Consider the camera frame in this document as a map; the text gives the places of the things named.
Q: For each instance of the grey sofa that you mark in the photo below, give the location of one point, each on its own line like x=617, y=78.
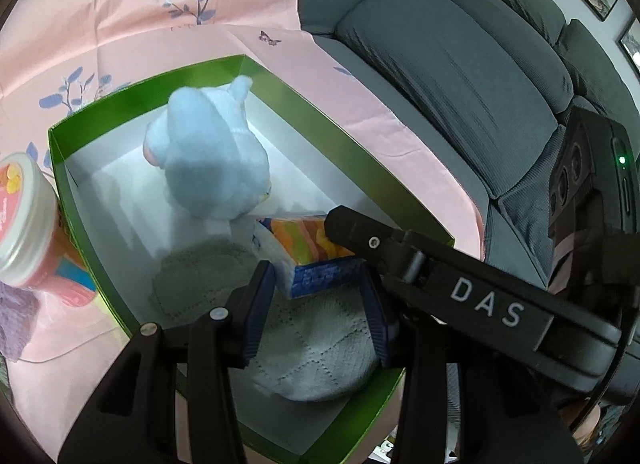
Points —
x=450, y=69

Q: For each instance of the grey knit cloth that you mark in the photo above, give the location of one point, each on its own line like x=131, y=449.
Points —
x=310, y=344

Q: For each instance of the light blue plush toy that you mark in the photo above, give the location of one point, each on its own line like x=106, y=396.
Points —
x=210, y=159

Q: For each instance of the pink plastic cup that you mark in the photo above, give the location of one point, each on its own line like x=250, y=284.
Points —
x=30, y=224

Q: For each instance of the blue orange tissue pack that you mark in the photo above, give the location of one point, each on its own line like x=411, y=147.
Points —
x=310, y=249

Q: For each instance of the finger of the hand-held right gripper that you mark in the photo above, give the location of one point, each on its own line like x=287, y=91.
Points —
x=372, y=242

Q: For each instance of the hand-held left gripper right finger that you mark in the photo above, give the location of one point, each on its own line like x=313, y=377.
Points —
x=377, y=324

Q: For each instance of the olive green knit cloth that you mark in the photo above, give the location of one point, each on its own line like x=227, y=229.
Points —
x=200, y=274

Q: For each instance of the green cardboard box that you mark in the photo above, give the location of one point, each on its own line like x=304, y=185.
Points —
x=320, y=139

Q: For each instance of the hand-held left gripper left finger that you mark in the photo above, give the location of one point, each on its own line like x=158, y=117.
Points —
x=257, y=309

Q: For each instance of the lavender knit cloth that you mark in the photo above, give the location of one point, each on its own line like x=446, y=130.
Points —
x=15, y=319

